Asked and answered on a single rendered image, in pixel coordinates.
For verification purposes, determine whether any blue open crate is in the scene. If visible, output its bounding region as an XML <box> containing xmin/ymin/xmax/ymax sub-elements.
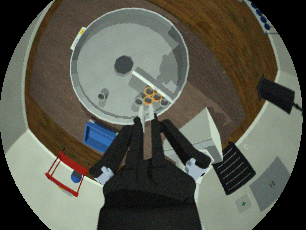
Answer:
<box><xmin>83</xmin><ymin>119</ymin><xmax>118</xmax><ymax>153</ymax></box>

